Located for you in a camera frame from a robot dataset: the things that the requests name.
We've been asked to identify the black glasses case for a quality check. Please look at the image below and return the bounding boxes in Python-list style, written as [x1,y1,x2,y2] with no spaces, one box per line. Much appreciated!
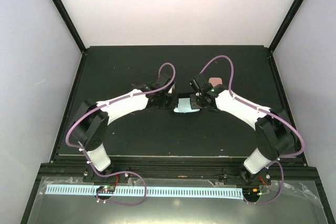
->
[176,93,191,107]

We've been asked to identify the pink glasses case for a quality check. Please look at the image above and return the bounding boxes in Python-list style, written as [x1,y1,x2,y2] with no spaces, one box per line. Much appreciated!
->
[208,77,223,87]

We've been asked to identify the light blue cleaning cloth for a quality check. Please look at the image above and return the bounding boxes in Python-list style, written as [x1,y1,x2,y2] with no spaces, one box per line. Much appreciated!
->
[173,98,200,113]

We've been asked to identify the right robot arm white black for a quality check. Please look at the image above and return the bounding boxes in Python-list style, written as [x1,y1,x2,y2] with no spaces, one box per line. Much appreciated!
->
[190,73,298,184]

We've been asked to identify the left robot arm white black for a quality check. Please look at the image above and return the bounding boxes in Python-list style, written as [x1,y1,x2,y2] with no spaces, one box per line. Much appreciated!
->
[65,74,175,182]

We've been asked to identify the left circuit board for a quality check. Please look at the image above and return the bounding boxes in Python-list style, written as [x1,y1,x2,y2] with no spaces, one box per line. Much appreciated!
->
[96,186,116,194]

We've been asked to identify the circuit board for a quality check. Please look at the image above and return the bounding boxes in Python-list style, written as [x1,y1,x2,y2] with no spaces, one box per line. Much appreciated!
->
[96,186,116,194]
[243,187,270,196]

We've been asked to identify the right circuit board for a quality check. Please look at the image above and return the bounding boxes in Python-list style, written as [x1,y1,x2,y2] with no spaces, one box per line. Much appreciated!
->
[243,187,270,196]

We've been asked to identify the clear plastic sheet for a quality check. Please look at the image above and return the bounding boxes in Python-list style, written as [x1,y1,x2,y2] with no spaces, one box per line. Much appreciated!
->
[28,178,327,223]

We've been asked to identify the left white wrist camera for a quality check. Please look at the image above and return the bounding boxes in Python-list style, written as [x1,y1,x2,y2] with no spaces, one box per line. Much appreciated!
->
[168,84,175,94]

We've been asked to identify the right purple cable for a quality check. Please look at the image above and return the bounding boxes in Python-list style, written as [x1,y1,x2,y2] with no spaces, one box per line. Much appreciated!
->
[201,55,306,206]

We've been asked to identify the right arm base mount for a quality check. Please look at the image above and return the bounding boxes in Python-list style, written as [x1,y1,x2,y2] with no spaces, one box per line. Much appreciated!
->
[218,166,271,186]

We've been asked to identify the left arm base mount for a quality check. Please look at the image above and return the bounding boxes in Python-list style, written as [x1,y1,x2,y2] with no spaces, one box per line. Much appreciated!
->
[82,165,130,184]

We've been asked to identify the white slotted cable duct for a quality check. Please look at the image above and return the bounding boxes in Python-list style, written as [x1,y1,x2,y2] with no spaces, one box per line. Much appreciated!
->
[45,185,244,200]

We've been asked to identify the right black frame post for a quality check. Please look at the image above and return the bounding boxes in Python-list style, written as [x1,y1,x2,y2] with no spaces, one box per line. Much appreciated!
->
[268,0,321,55]

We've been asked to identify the black frame post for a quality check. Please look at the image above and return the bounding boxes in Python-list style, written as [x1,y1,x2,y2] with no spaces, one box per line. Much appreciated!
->
[36,0,87,55]
[268,0,321,55]

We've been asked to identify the left black frame post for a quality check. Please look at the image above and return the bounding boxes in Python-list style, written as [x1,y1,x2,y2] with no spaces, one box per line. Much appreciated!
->
[36,0,87,55]

